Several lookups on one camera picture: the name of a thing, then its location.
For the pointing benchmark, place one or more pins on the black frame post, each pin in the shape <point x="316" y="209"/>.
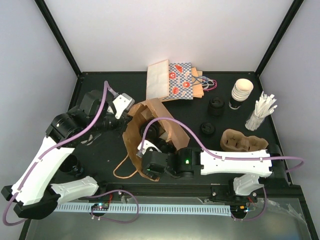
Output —
<point x="286" y="22"/>
<point x="46" y="13"/>

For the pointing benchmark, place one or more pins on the flat brown paper bags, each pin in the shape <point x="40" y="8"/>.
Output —
<point x="197" y="88"/>

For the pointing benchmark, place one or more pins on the white slotted cable duct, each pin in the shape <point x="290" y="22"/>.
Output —
<point x="160" y="209"/>

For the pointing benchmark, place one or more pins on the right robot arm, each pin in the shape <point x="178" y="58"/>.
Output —
<point x="251" y="168"/>

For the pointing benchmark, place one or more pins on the black lid stack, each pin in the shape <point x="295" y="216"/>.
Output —
<point x="207" y="128"/>
<point x="216" y="106"/>

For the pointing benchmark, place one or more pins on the black left frame post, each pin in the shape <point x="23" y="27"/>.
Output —
<point x="46" y="13"/>

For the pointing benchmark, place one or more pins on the far black lid stack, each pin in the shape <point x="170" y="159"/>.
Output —
<point x="216" y="106"/>

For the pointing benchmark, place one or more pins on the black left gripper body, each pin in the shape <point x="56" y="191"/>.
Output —
<point x="118" y="130"/>

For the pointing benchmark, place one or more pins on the round black table hole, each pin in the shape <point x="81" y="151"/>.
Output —
<point x="71" y="166"/>

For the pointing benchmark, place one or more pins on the stack of paper cups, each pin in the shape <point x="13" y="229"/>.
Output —
<point x="240" y="92"/>

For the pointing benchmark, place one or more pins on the blue checkered paper bag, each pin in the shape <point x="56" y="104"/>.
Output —
<point x="180" y="82"/>

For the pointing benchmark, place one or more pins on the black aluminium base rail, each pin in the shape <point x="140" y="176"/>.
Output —
<point x="172" y="190"/>

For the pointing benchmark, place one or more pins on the black right frame post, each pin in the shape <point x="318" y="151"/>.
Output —
<point x="286" y="22"/>

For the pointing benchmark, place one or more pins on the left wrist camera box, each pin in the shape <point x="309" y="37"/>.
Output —
<point x="123" y="102"/>

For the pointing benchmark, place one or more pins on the single paper cup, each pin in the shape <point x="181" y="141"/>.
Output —
<point x="166" y="137"/>

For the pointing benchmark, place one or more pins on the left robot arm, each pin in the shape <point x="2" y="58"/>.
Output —
<point x="54" y="175"/>

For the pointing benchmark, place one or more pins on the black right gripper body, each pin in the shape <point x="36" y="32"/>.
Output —
<point x="150" y="173"/>

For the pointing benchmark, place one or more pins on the glass of white stirrers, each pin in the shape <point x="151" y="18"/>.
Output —
<point x="263" y="107"/>

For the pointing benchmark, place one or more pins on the large brown paper bag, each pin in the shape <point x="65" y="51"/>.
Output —
<point x="143" y="112"/>

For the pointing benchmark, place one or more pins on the near black lid stack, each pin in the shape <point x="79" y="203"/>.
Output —
<point x="207" y="128"/>

